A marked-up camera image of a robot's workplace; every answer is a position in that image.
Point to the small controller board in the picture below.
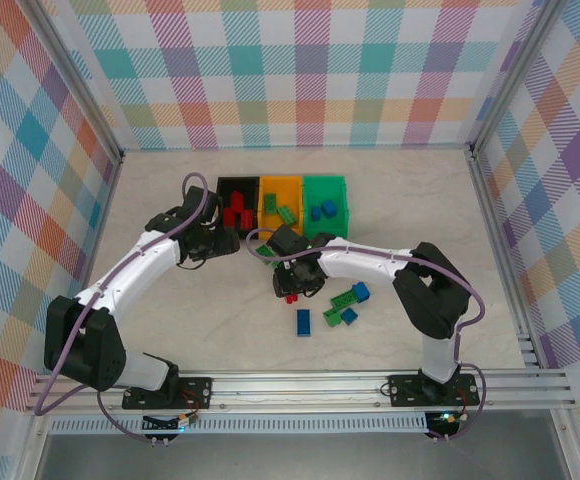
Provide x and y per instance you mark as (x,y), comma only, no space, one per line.
(170,424)
(445,419)

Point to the yellow plastic bin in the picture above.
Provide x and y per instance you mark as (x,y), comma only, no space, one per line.
(290,192)

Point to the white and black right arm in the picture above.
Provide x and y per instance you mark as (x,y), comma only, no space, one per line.
(360,265)

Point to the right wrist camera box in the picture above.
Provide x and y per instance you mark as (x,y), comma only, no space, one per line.
(290,240)

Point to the small red lego brick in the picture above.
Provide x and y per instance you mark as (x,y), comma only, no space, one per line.
(293,299)

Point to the black plastic bin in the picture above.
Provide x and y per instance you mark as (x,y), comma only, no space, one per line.
(230,185)

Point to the long green lego brick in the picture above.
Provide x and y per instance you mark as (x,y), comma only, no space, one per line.
(344,300)

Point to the long blue lego brick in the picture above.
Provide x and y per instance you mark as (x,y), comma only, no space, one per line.
(304,322)

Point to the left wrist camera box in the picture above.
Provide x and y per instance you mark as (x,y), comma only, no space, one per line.
(202,200)

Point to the aluminium frame post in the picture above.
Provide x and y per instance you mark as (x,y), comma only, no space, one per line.
(76,75)
(514,75)

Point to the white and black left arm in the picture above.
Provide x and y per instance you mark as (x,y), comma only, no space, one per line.
(120,272)

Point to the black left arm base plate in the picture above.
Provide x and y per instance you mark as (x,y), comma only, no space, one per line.
(195,392)

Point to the aluminium mounting rail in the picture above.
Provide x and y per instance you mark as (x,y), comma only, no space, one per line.
(295,390)

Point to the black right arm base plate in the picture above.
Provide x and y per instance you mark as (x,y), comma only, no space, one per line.
(405,390)

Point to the green plastic bin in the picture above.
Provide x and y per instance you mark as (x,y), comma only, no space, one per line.
(325,227)

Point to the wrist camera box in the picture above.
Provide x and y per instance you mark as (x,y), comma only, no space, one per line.
(290,240)
(202,200)

